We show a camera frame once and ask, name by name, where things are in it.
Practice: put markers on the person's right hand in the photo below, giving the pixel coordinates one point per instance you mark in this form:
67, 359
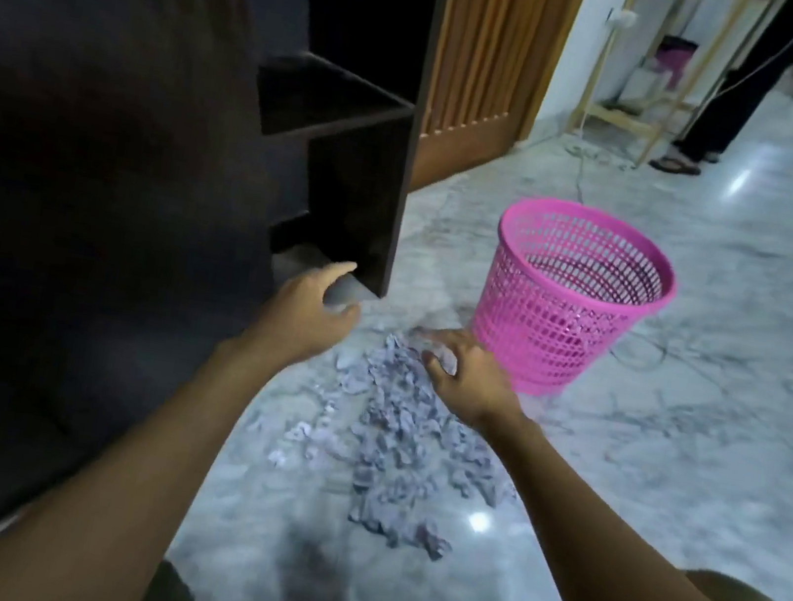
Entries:
476, 392

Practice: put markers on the person's left hand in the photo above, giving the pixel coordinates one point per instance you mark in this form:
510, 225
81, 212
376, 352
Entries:
300, 319

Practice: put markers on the pile of paper scraps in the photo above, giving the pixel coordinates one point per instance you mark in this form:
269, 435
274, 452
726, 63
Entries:
396, 446

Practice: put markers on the dark wooden cabinet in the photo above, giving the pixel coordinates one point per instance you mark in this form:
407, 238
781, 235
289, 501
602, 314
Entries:
356, 178

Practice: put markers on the dark wooden cabinet door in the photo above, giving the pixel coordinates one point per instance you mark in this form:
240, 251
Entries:
99, 189

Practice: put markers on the person's left forearm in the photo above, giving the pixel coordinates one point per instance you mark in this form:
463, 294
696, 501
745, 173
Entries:
109, 506

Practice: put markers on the person's right forearm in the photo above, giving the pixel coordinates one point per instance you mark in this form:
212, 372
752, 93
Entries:
623, 572

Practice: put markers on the pink plastic basket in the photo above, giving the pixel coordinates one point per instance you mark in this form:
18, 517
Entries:
551, 321

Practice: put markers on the light wooden table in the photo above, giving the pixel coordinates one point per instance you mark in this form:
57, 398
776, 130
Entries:
620, 118

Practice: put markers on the brown wooden room door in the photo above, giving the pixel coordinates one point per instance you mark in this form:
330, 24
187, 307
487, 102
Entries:
494, 64

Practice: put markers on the white plastic container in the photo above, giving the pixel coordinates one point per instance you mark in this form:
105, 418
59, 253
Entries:
648, 87

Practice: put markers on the pink plastic basin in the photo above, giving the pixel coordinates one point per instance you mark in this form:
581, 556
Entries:
674, 55

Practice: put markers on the white wall plug adapter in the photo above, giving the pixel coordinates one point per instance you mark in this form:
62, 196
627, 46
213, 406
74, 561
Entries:
622, 19

